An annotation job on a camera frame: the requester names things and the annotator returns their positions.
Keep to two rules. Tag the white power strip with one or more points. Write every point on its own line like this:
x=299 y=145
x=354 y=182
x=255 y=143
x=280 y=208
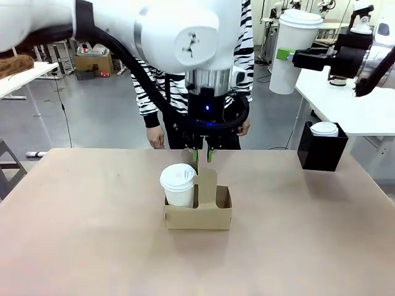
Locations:
x=36 y=153

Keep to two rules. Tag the grey plastic bin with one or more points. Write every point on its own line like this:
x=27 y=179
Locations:
x=98 y=51

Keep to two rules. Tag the small black floor box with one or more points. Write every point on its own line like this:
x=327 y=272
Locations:
x=84 y=75

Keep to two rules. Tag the person's right forearm zebra sleeve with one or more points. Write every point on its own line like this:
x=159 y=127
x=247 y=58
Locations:
x=148 y=105

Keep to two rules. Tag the black lid holder box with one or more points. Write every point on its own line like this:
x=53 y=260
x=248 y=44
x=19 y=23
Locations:
x=321 y=154

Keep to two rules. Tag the white plastic cup lid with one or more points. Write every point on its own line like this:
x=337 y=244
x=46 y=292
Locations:
x=177 y=175
x=301 y=18

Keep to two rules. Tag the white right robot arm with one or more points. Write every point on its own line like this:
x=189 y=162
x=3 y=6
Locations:
x=382 y=46

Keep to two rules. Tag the person's left hand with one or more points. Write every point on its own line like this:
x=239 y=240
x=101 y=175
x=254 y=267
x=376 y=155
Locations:
x=244 y=128

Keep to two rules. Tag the brown cardboard cup carrier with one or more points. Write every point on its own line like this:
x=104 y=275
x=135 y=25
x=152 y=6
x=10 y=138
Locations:
x=197 y=219

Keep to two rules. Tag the brown fur piece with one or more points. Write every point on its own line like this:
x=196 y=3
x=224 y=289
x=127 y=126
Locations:
x=15 y=66

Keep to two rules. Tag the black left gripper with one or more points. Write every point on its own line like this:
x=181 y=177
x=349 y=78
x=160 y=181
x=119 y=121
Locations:
x=203 y=105

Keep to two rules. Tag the red and black tool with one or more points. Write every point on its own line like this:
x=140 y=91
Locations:
x=105 y=74

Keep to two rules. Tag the person's left forearm zebra sleeve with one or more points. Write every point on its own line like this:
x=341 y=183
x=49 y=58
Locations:
x=245 y=55

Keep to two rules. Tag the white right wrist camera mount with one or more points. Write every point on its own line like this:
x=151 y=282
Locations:
x=361 y=24

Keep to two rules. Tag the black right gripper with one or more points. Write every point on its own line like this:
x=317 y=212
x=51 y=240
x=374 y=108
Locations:
x=351 y=55

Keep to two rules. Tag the person torso zebra jacket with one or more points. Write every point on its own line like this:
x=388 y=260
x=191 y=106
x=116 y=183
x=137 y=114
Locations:
x=176 y=92

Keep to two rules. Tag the brown cardboard box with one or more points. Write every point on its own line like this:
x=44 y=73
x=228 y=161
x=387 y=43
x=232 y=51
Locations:
x=92 y=64

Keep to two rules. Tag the white side table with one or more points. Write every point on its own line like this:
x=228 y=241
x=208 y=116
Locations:
x=339 y=114

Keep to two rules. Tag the black slanted stand pole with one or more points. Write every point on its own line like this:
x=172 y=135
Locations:
x=48 y=55

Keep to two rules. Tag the stack of white cup lids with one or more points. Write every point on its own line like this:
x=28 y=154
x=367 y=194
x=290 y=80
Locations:
x=324 y=129

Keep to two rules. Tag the white paper cup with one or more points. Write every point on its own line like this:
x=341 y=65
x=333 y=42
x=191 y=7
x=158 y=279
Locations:
x=180 y=197
x=284 y=77

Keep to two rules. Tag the person's right hand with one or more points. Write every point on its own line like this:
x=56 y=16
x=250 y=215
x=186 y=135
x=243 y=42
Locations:
x=155 y=137

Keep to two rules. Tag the black table leg post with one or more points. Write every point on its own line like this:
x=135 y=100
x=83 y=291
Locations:
x=59 y=61

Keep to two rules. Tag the grey metal frame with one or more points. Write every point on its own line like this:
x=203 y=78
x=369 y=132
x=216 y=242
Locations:
x=12 y=172

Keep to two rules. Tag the white table with brown fur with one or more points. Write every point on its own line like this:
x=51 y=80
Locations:
x=27 y=77

